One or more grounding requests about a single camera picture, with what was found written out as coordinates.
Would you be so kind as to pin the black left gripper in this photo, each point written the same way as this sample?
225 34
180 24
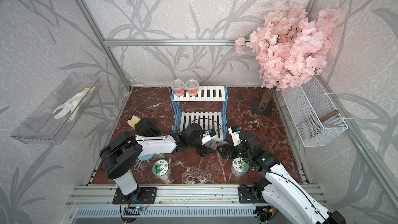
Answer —
206 153

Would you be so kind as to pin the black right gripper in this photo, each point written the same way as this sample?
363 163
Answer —
231 152

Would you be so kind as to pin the clear lidded seed container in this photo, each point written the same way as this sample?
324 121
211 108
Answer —
192 87

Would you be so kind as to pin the clear container red seed packet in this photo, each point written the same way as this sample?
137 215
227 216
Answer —
178 87

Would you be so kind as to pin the clear plastic seed container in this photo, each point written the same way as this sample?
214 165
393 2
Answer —
211 145

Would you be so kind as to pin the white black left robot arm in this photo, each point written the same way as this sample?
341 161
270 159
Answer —
119 156

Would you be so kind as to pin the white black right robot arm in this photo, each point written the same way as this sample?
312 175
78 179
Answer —
277 187

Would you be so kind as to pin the blue and white wooden shelf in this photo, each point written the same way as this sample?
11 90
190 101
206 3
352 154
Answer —
208 108

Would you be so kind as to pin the flower label jar right front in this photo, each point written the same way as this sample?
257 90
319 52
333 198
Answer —
239 167

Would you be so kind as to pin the black and yellow work glove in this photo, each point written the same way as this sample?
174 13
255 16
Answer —
144 127

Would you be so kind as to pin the green tree label jar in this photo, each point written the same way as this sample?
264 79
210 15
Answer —
162 169

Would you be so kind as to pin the pink blossom artificial tree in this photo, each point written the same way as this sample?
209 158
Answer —
289 47

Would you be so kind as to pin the white glove in tray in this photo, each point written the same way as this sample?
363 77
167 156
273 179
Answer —
72 106

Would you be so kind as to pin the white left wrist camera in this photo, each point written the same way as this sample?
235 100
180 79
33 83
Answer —
209 136

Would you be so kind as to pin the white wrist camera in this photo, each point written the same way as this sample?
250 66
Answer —
234 131
209 136

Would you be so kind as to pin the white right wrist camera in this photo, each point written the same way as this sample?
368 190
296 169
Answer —
234 131

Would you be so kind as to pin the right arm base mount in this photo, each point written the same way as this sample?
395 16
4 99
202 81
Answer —
249 194

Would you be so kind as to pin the aluminium front rail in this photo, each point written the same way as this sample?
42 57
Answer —
165 195

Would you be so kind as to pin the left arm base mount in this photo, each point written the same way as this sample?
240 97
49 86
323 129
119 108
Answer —
143 195

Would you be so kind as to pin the white wire mesh basket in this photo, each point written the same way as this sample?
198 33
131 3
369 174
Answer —
306 104

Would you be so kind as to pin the wooden handled brush in basket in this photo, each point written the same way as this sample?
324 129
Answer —
329 115

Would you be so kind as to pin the clear acrylic wall tray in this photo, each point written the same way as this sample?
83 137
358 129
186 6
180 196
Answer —
52 121

